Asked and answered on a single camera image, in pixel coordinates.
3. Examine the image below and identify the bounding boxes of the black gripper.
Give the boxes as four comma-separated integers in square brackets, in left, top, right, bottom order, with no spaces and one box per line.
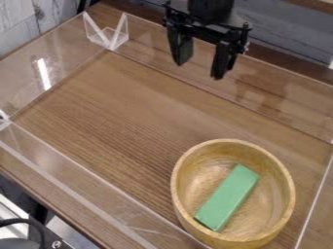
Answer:
[163,0,253,80]

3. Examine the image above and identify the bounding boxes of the brown wooden bowl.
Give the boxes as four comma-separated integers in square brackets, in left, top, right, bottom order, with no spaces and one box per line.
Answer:
[170,139,296,249]

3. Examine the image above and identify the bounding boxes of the green rectangular block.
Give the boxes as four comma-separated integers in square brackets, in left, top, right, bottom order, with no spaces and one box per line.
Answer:
[194,164,261,232]

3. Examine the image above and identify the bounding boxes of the clear acrylic corner bracket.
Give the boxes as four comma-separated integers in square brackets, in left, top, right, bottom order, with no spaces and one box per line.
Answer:
[82,13,128,51]

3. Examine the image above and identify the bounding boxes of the clear acrylic tray wall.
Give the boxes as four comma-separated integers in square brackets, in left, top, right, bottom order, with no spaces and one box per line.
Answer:
[0,6,333,249]

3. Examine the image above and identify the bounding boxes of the black metal table mount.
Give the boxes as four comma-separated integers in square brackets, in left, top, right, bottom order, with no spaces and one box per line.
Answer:
[0,174,72,249]

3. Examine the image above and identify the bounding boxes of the black cable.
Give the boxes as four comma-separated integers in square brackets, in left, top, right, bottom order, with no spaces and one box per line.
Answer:
[0,218,47,249]

